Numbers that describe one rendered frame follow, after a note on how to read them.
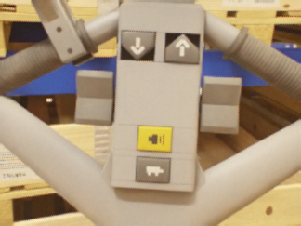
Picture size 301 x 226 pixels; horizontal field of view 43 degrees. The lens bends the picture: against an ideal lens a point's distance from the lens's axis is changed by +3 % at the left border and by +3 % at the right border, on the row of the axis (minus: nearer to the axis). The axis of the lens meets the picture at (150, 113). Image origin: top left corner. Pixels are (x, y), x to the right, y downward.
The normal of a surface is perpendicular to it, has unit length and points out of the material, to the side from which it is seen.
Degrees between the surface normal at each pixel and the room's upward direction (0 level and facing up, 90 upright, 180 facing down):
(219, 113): 57
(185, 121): 74
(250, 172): 68
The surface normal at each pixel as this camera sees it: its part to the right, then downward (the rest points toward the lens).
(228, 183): -0.10, -0.04
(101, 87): -0.05, 0.35
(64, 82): 0.29, 0.33
